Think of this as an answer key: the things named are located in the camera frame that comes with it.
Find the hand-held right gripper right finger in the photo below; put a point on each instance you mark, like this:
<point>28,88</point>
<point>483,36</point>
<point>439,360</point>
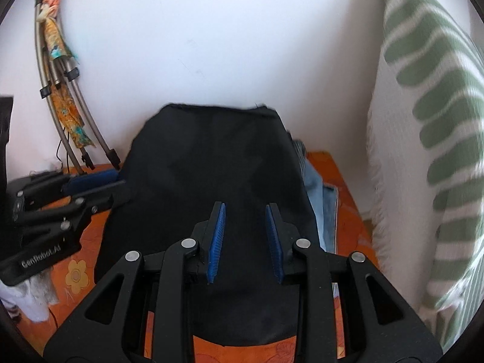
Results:
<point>274,242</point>

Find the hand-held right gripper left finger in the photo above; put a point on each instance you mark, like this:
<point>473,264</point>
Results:
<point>216,242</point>

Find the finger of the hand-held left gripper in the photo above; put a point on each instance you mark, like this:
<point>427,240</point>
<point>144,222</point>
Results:
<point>98,201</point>
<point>92,182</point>

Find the black pants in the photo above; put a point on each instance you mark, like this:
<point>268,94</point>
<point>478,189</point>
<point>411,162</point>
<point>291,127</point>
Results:
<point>211,158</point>

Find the folded metal tripod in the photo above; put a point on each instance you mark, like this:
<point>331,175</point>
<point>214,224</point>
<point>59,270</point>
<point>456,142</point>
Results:
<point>92,124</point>

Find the light blue jeans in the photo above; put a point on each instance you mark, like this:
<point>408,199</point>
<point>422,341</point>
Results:
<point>327,211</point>

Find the orange patterned cloth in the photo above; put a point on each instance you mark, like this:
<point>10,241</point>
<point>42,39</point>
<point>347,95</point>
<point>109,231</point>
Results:
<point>70,113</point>

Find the orange floral bedsheet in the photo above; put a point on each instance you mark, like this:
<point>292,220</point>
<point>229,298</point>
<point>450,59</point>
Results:
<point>351,219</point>

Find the dark striped garment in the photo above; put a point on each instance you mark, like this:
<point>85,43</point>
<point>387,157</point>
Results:
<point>298,155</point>

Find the green striped white pillow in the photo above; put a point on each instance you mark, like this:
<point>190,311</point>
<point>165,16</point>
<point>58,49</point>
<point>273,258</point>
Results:
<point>435,121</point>

